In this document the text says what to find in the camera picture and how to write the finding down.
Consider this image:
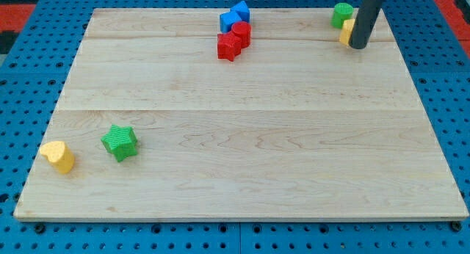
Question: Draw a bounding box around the green star block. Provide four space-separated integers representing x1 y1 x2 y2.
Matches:
101 125 138 162

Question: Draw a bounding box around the red star block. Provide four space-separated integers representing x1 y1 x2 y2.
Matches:
217 32 242 62

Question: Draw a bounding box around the red cylinder block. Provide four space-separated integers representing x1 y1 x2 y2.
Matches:
231 21 252 48

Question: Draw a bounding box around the yellow hexagon block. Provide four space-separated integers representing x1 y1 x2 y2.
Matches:
339 18 355 46

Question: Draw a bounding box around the yellow heart block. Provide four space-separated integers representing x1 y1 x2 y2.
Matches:
39 141 75 174

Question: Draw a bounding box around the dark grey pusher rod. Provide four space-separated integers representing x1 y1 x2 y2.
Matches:
349 0 384 49

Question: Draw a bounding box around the light wooden board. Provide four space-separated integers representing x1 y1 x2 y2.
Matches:
14 8 469 222

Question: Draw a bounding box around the green cylinder block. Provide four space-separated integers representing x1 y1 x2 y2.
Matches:
330 2 354 29

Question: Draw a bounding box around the blue pentagon block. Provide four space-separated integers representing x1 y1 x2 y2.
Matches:
230 1 250 23

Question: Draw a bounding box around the blue cube block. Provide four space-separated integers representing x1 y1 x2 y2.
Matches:
219 11 242 33

